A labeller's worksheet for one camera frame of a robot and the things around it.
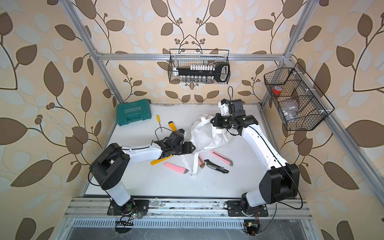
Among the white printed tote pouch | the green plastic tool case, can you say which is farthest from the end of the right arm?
the green plastic tool case

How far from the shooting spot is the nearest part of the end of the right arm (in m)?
0.56

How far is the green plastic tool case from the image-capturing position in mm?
1098

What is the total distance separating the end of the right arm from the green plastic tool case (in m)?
0.62

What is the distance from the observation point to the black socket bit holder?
0.82m

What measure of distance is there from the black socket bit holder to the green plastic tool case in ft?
1.41

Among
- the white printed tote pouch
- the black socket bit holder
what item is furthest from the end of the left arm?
the black socket bit holder
